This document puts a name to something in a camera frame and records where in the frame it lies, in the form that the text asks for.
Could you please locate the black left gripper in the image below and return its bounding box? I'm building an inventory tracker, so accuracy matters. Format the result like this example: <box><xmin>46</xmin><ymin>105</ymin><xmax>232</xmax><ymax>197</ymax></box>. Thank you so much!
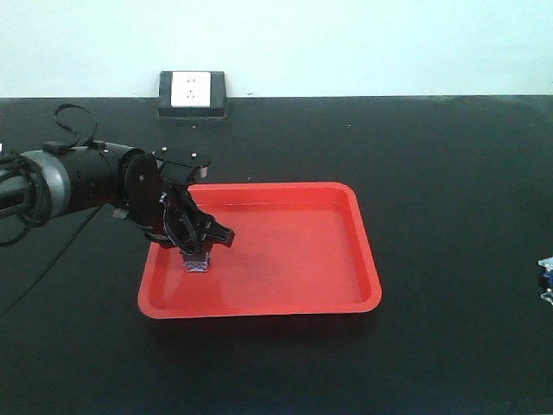
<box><xmin>123</xmin><ymin>148</ymin><xmax>235</xmax><ymax>251</ymax></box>

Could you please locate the red mushroom push button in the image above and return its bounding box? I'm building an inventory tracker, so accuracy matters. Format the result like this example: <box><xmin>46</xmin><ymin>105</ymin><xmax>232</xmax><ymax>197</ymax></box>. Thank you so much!
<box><xmin>180</xmin><ymin>249</ymin><xmax>211</xmax><ymax>272</ymax></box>

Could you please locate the yellow mushroom push button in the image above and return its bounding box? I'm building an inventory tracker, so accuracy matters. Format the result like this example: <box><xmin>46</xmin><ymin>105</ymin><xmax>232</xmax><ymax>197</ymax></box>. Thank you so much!
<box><xmin>537</xmin><ymin>257</ymin><xmax>553</xmax><ymax>304</ymax></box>

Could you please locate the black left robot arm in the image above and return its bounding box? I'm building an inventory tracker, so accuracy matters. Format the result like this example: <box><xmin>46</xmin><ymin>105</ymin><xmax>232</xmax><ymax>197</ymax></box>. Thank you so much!
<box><xmin>1</xmin><ymin>141</ymin><xmax>234</xmax><ymax>255</ymax></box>

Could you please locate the red plastic tray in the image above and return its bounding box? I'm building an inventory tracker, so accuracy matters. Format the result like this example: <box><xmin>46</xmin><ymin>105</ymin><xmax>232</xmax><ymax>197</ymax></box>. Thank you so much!
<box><xmin>137</xmin><ymin>182</ymin><xmax>382</xmax><ymax>319</ymax></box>

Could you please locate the black white power socket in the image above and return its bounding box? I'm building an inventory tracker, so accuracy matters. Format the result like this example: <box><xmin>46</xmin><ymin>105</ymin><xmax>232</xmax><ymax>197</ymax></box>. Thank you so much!
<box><xmin>158</xmin><ymin>71</ymin><xmax>227</xmax><ymax>118</ymax></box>

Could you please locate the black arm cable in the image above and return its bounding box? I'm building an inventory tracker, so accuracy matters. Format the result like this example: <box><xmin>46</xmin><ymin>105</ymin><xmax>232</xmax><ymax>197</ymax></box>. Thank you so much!
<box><xmin>0</xmin><ymin>102</ymin><xmax>105</xmax><ymax>319</ymax></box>

